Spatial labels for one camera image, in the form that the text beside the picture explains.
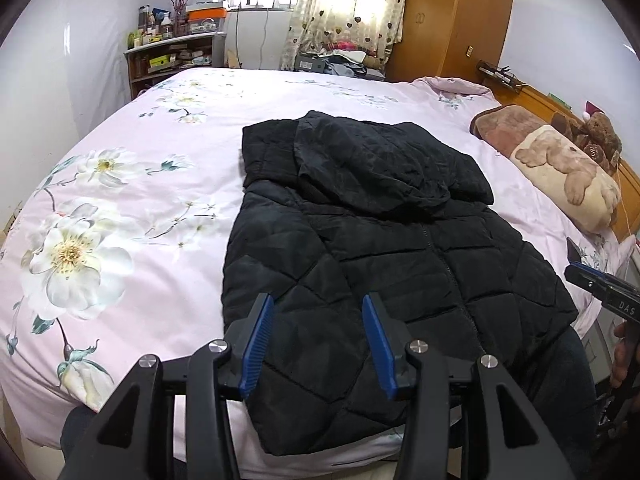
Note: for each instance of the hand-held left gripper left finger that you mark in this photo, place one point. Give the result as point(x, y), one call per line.
point(257, 345)

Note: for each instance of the wooden bookshelf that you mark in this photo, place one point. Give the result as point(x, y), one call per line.
point(165, 60)

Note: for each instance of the brown bear print pillow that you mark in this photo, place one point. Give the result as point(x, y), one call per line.
point(565, 170)

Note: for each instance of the vase with dry branches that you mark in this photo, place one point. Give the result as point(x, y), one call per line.
point(181, 22)

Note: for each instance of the dark grey box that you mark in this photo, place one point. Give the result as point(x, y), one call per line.
point(310, 63)

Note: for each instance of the heart print curtain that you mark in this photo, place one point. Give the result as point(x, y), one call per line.
point(340, 5)

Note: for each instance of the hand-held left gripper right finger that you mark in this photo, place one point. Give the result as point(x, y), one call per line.
point(380, 345)

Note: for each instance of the person's right hand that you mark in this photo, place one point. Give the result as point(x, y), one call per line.
point(625, 355)

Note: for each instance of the person's leg in jeans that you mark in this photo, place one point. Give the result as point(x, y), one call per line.
point(75, 435)
point(575, 385)

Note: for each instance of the wooden headboard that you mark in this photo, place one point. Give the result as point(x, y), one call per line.
point(540, 97)

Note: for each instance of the group of bottles and jars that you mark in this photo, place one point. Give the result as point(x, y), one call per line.
point(150, 27)

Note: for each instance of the wooden wardrobe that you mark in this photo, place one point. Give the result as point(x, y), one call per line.
point(440, 20)

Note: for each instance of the black quilted hooded jacket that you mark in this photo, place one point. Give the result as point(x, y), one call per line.
point(400, 240)

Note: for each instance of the pile of clothes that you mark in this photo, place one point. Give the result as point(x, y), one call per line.
point(352, 57)

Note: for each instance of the brown teddy bear plush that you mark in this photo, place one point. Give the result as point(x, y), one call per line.
point(600, 132)

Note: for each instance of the orange storage box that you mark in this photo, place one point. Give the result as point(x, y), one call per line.
point(206, 8)

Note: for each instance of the white cabinet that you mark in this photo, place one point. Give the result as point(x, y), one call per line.
point(257, 37)

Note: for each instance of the bed with floral pink sheet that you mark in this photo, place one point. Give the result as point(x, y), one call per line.
point(125, 200)

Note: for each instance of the power strip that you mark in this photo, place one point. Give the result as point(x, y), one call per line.
point(495, 72)

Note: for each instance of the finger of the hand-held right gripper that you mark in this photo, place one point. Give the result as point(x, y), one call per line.
point(574, 252)
point(585, 276)

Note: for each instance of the clear plastic box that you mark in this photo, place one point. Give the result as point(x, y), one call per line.
point(206, 25)

